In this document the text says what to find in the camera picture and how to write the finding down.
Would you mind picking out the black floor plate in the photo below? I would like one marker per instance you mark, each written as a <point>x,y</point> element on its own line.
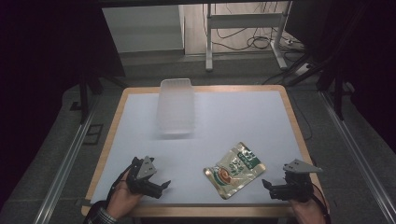
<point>93,133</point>

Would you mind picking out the black metal stand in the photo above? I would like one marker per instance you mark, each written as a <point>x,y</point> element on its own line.
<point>84,96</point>
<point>338,93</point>

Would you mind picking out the white metal desk frame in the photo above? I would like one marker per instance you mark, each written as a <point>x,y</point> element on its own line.
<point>243,21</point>

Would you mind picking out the aluminium rail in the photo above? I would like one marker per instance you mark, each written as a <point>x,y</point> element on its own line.
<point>358,155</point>
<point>67,165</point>

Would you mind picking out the dark curtain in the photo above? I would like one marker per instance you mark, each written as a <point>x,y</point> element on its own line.
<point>367,46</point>
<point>46,46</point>

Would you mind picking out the shiny food pouch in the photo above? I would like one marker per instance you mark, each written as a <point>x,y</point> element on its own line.
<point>233,172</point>

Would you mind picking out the person's right hand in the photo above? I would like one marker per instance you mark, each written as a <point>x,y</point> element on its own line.
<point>309,213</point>

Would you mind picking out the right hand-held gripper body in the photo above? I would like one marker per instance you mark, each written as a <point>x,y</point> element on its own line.
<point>299,186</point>

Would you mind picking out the clear plastic container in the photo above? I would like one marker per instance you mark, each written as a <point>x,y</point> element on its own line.
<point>176,105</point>

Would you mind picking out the white power strip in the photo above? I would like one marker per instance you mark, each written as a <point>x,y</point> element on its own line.
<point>302,69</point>

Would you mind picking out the person's left hand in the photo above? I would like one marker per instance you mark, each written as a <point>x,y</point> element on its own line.
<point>121,200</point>

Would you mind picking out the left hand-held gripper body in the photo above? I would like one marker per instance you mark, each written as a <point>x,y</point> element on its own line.
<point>141,174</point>

